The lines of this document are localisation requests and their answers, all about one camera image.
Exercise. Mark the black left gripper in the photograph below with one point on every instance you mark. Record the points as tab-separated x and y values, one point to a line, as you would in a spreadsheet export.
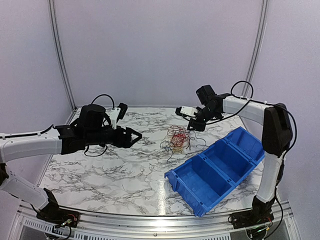
126	143

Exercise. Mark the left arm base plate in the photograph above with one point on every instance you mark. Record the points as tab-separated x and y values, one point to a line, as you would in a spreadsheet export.
59	216

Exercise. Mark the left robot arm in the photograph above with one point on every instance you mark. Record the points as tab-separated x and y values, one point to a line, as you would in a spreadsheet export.
93	127

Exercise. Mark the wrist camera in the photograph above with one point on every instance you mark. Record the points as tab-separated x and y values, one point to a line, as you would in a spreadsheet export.
117	114
186	111

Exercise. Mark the blue three-compartment bin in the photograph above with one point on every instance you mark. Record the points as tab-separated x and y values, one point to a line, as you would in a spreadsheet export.
205	179

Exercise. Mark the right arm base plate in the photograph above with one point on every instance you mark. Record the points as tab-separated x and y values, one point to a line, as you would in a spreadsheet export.
247	218

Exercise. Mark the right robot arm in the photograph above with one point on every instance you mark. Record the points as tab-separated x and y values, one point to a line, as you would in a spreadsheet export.
277	134

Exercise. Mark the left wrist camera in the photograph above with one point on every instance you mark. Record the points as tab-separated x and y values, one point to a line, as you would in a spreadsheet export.
117	114

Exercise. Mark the aluminium front frame rail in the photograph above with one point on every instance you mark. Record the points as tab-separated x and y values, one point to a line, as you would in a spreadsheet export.
107	226

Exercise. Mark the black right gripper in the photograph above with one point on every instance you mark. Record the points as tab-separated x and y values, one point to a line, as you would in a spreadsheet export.
197	127

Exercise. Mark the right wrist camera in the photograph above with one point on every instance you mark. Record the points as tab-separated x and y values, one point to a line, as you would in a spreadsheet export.
186	111

